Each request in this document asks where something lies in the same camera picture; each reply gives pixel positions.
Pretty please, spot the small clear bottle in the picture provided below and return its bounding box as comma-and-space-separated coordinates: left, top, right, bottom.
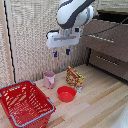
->
76, 85, 83, 94

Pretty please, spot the pink plastic cup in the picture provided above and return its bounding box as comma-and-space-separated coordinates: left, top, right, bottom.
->
43, 70, 57, 90

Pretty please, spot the yellow red snack bag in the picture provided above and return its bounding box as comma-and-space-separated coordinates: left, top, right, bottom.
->
65, 65, 85, 89

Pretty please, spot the red plastic bowl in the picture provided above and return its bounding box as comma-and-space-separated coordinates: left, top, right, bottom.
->
56, 85, 77, 103

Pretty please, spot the brown drawer cabinet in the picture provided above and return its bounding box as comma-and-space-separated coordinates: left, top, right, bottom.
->
81, 9, 128, 83

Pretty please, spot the silver drawer handle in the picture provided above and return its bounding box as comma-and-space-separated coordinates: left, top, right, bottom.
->
87, 34, 116, 44
95, 54, 120, 67

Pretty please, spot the red basket with blue rim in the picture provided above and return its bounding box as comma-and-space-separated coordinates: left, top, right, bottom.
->
0, 79, 56, 128

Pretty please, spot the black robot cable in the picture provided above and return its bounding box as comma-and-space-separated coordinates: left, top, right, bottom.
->
80, 16, 128, 38

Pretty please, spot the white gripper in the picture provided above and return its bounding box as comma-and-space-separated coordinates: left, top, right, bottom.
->
45, 27, 83, 58

